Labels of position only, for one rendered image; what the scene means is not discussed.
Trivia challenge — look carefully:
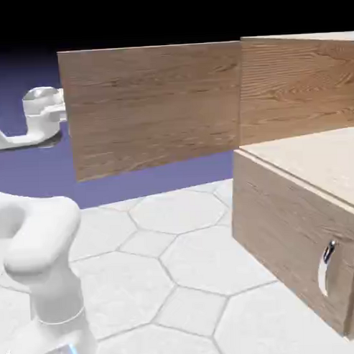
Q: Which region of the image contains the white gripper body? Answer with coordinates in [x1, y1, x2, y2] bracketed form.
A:
[40, 88, 68, 124]

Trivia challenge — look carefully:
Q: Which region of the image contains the wooden door with handle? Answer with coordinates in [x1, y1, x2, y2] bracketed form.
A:
[229, 145, 354, 342]

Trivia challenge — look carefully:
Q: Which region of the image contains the light wood cabinet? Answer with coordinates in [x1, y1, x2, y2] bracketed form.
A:
[225, 31, 354, 346]

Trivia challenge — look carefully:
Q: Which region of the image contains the wide wooden cabinet door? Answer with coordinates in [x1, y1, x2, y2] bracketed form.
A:
[56, 39, 247, 184]

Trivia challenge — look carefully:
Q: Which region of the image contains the curved silver metal handle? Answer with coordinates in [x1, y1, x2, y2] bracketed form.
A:
[316, 239, 340, 299]

